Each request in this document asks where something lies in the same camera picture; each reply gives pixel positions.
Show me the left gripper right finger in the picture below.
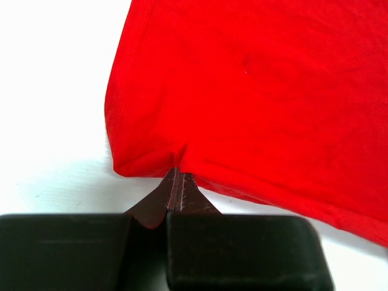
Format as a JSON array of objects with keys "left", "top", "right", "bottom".
[{"left": 166, "top": 173, "right": 334, "bottom": 290}]

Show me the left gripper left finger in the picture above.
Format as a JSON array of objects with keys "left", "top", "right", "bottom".
[{"left": 1, "top": 169, "right": 178, "bottom": 290}]

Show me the red t shirt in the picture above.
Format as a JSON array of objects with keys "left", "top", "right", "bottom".
[{"left": 105, "top": 1, "right": 387, "bottom": 246}]

